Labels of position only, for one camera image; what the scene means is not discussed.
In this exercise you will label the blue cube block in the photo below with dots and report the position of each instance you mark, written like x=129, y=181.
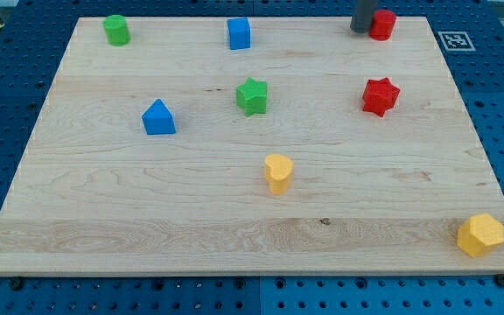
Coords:
x=239, y=33

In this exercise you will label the yellow heart block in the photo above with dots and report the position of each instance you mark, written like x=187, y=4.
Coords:
x=278, y=171

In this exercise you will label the green star block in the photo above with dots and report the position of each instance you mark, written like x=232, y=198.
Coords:
x=251, y=96

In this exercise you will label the light wooden board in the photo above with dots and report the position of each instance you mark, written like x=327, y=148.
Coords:
x=95, y=196

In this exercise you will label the blue triangular prism block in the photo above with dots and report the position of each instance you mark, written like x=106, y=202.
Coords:
x=158, y=119

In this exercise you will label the red star block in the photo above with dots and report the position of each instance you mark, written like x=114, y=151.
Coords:
x=379, y=96

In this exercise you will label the green cylinder block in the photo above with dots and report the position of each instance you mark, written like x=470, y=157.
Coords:
x=116, y=30

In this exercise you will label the red cylinder block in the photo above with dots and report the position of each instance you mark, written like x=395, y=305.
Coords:
x=383, y=24

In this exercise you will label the white fiducial marker tag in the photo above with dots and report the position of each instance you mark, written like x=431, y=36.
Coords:
x=456, y=41

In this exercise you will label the yellow hexagon block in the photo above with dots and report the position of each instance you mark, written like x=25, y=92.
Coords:
x=480, y=235

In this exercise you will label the black bolt left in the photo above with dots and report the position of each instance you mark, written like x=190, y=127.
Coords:
x=16, y=283

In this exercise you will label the black bolt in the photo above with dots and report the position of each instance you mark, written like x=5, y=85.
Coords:
x=499, y=280
x=16, y=283

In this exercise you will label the black bolt right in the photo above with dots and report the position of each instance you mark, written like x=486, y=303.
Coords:
x=499, y=280

